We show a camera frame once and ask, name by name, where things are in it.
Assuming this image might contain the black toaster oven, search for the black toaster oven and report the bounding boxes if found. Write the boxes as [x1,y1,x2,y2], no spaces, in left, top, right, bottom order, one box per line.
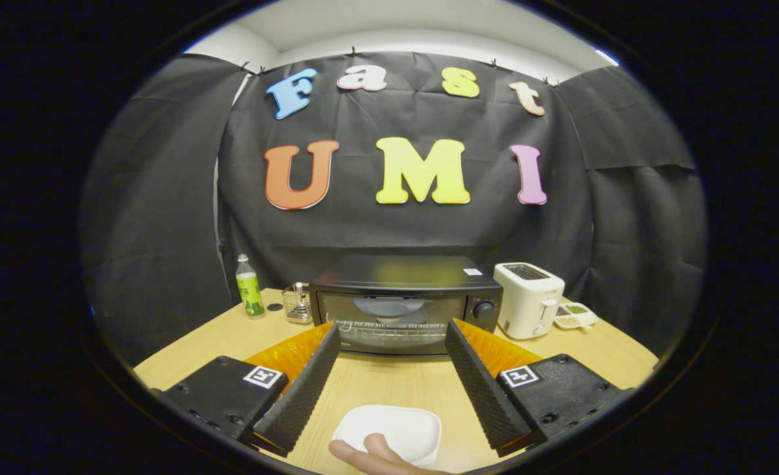
[308,254,504,358]

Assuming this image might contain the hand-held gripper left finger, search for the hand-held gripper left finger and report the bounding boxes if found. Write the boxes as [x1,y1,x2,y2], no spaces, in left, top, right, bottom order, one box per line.
[162,321,343,459]

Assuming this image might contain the wire oven rack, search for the wire oven rack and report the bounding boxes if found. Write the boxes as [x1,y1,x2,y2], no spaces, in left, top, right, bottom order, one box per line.
[335,319,452,348]

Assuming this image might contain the white divided dish with grains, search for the white divided dish with grains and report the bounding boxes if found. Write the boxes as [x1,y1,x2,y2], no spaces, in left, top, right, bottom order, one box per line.
[553,301,600,332]

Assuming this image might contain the black backdrop cloth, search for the black backdrop cloth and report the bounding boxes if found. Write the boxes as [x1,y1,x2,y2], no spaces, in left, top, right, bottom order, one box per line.
[79,51,711,369]

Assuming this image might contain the green label plastic bottle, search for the green label plastic bottle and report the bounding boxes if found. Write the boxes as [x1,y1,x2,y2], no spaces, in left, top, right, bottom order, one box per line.
[235,253,266,319]

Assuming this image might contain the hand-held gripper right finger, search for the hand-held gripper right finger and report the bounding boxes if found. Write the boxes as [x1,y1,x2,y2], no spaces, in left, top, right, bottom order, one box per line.
[445,317,635,459]

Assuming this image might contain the white pop-up toaster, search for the white pop-up toaster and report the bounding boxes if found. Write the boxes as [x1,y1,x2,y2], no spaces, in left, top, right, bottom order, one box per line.
[493,261,566,341]

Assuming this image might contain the white square plate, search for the white square plate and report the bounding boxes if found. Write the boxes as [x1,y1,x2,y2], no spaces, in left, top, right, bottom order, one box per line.
[331,404,443,468]

